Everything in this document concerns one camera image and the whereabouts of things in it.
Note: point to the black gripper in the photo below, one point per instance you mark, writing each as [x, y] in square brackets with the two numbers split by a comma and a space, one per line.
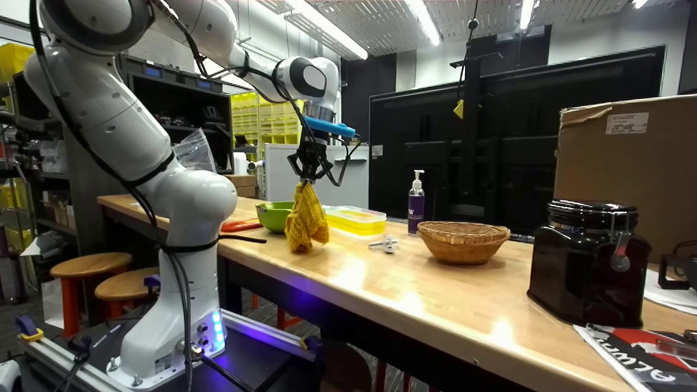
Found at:
[315, 153]

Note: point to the yellow cloth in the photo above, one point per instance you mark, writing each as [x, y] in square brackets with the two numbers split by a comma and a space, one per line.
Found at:
[306, 219]

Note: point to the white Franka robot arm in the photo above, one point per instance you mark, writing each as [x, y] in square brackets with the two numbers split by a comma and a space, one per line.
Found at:
[182, 203]

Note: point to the green bowl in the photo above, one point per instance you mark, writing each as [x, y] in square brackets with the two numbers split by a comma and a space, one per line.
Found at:
[276, 216]

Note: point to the yellow plastic container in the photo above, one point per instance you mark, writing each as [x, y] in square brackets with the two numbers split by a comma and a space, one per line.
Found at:
[358, 222]

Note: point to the small cardboard box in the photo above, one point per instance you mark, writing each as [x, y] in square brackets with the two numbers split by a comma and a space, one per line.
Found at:
[245, 186]

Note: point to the yellow shelf bins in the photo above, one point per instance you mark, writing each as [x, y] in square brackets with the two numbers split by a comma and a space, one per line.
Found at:
[251, 120]

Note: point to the thin black stick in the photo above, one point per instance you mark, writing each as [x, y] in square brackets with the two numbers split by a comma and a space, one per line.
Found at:
[243, 238]

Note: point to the small metal object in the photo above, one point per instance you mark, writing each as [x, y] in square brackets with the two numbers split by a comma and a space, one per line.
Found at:
[384, 246]

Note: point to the purple soap pump bottle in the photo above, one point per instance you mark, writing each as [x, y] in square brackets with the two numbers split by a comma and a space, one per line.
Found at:
[417, 207]

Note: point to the clear plastic bag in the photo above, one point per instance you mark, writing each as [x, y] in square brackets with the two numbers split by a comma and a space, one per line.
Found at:
[196, 151]

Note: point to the dark shelf unit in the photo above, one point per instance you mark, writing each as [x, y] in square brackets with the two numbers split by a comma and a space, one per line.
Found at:
[182, 102]

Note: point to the yellow tag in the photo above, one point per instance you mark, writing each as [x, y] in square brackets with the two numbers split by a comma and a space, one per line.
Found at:
[459, 111]

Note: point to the black stand pole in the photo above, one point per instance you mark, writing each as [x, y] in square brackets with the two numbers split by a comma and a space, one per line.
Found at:
[470, 145]

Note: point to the wicker basket bowl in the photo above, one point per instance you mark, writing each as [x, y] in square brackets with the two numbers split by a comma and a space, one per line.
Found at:
[462, 243]

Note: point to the low wooden stool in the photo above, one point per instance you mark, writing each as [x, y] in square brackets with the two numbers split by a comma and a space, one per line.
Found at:
[127, 285]

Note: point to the tall wooden stool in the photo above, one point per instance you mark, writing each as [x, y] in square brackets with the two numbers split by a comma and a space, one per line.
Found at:
[87, 264]

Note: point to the black glass jar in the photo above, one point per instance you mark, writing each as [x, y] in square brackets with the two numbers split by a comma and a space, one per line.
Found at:
[587, 268]

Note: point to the large cardboard box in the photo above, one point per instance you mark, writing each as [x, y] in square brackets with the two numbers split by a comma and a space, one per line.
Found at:
[623, 175]

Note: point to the yellow storage bin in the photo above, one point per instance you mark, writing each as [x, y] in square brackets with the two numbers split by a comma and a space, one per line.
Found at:
[12, 60]

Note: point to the black red magazine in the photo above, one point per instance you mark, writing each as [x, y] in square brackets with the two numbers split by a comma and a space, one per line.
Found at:
[638, 361]

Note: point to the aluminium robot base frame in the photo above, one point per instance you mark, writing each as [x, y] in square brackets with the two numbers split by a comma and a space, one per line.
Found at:
[253, 356]

